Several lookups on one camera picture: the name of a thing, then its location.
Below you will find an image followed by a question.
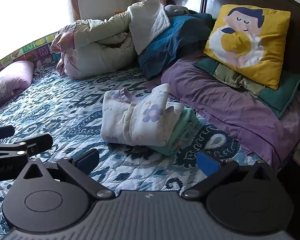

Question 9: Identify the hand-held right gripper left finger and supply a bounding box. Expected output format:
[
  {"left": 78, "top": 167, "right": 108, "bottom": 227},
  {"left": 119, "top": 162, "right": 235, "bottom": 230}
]
[{"left": 22, "top": 149, "right": 115, "bottom": 201}]

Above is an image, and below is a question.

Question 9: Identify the green patchwork pillow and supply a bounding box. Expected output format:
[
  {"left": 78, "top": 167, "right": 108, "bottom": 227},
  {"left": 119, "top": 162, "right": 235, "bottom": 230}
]
[{"left": 193, "top": 57, "right": 300, "bottom": 119}]

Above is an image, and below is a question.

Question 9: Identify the yellow cushion with figure print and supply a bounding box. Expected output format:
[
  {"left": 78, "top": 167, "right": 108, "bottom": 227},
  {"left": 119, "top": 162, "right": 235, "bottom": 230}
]
[{"left": 203, "top": 4, "right": 291, "bottom": 90}]

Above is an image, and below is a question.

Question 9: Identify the purple sheet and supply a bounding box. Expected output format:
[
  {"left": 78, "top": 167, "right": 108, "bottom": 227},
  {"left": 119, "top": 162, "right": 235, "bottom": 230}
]
[{"left": 145, "top": 55, "right": 300, "bottom": 170}]

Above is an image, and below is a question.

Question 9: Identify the blue patterned quilted bedspread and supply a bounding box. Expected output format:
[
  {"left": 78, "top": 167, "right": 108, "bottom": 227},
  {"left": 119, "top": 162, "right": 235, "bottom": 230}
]
[{"left": 0, "top": 65, "right": 265, "bottom": 238}]

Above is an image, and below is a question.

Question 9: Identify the cream and pink comforter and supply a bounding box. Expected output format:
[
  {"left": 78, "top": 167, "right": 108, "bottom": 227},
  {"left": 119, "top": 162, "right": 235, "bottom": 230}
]
[{"left": 51, "top": 0, "right": 171, "bottom": 79}]

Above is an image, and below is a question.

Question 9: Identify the pink floral pillow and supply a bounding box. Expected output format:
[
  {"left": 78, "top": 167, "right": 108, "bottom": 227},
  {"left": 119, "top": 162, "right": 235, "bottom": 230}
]
[{"left": 0, "top": 60, "right": 35, "bottom": 114}]

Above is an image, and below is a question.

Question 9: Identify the bright window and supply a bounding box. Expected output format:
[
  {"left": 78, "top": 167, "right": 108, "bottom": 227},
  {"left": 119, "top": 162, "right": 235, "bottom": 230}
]
[{"left": 0, "top": 0, "right": 74, "bottom": 65}]

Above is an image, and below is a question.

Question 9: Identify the white floral pajama top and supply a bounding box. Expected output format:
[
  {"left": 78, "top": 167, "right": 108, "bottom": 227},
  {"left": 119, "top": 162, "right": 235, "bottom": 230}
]
[{"left": 101, "top": 83, "right": 185, "bottom": 147}]

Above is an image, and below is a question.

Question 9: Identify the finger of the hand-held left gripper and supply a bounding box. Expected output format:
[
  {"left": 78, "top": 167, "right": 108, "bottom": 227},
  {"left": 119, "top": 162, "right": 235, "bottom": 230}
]
[
  {"left": 0, "top": 126, "right": 15, "bottom": 140},
  {"left": 0, "top": 134, "right": 53, "bottom": 156}
]

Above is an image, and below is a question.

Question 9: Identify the light grey cloth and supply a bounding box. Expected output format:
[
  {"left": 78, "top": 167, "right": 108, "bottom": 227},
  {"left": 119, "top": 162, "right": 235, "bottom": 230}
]
[{"left": 164, "top": 4, "right": 190, "bottom": 18}]

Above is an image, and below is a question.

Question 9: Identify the dark wooden headboard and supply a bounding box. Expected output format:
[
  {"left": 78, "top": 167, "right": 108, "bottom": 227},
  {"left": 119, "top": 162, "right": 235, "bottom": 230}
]
[{"left": 162, "top": 0, "right": 300, "bottom": 85}]

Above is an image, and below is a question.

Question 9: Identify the teal blue blanket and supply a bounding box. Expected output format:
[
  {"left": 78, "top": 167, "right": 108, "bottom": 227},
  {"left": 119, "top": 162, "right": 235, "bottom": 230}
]
[{"left": 137, "top": 11, "right": 217, "bottom": 80}]

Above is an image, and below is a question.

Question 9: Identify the colourful alphabet foam mat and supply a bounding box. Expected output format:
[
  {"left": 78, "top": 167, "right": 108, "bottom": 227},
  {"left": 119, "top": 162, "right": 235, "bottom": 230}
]
[{"left": 0, "top": 31, "right": 63, "bottom": 74}]

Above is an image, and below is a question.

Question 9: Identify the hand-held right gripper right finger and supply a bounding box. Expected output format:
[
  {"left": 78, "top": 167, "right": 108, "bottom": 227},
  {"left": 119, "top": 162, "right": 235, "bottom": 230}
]
[{"left": 181, "top": 151, "right": 278, "bottom": 202}]

